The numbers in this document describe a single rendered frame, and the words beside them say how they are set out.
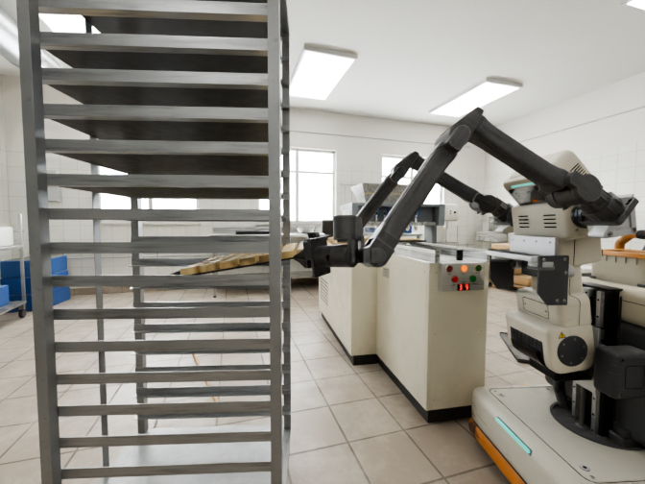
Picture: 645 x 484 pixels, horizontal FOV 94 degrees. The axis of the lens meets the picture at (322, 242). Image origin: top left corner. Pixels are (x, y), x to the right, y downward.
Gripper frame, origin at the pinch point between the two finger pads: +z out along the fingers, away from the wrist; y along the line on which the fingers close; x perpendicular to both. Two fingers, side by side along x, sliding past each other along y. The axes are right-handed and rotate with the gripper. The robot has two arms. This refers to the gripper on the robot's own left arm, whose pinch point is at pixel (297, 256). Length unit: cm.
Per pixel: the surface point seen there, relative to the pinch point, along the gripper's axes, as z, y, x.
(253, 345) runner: 9.1, 22.6, -12.5
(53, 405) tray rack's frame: 47, 30, -52
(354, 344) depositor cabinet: 68, 81, 107
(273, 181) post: -1.4, -21.3, -6.0
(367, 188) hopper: 55, -28, 128
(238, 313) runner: 11.2, 13.1, -14.4
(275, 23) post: -6, -61, -1
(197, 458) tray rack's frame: 52, 73, -17
